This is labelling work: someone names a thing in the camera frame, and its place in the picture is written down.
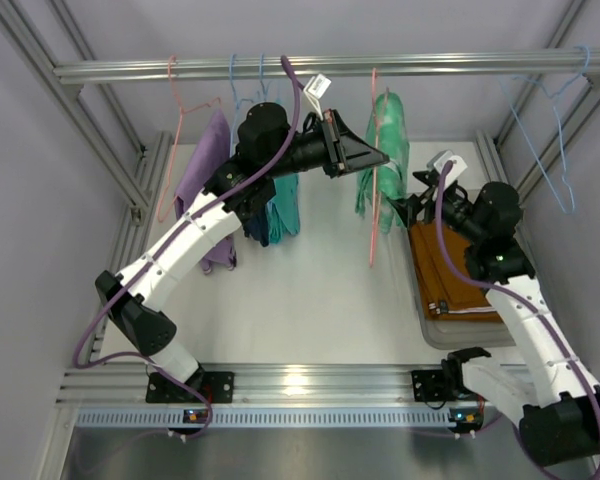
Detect aluminium front frame rail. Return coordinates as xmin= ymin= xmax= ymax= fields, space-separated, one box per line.
xmin=56 ymin=362 xmax=426 ymax=408

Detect clear plastic storage bin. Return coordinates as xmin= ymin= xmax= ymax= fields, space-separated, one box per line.
xmin=405 ymin=221 xmax=514 ymax=350

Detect purple trousers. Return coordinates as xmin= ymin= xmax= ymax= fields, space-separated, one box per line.
xmin=174 ymin=110 xmax=237 ymax=274

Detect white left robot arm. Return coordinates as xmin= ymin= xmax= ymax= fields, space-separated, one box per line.
xmin=95 ymin=102 xmax=389 ymax=390

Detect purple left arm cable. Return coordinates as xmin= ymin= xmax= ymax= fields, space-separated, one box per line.
xmin=74 ymin=54 xmax=306 ymax=440

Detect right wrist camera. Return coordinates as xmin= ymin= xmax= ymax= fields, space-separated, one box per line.
xmin=426 ymin=151 xmax=469 ymax=184

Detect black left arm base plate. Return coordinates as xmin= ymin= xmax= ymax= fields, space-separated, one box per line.
xmin=145 ymin=371 xmax=235 ymax=404

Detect aluminium hanging rail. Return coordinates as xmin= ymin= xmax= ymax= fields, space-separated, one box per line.
xmin=53 ymin=46 xmax=600 ymax=85

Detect dark navy denim trousers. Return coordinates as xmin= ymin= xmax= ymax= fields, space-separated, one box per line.
xmin=243 ymin=207 xmax=270 ymax=247

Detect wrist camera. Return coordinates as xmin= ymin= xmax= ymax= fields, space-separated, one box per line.
xmin=303 ymin=73 xmax=331 ymax=120
xmin=426 ymin=151 xmax=469 ymax=184

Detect teal trousers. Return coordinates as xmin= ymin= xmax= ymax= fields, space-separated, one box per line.
xmin=267 ymin=174 xmax=300 ymax=244

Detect grey slotted cable duct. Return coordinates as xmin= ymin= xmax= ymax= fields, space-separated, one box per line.
xmin=74 ymin=405 xmax=484 ymax=430

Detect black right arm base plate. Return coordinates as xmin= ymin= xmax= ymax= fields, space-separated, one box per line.
xmin=410 ymin=369 xmax=477 ymax=404

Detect light blue wire hanger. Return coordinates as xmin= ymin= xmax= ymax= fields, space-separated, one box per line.
xmin=497 ymin=44 xmax=594 ymax=216

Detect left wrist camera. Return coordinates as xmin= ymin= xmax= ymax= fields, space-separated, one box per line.
xmin=303 ymin=73 xmax=331 ymax=120

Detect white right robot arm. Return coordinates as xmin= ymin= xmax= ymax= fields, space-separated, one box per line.
xmin=391 ymin=166 xmax=600 ymax=478

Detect pink wire hanger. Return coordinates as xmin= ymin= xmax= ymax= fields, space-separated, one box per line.
xmin=369 ymin=67 xmax=387 ymax=268
xmin=155 ymin=55 xmax=222 ymax=223

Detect mustard brown trousers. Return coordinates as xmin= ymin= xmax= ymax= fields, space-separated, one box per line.
xmin=409 ymin=223 xmax=502 ymax=323

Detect green tie-dye trousers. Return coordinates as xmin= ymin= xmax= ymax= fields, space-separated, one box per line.
xmin=354 ymin=91 xmax=411 ymax=236

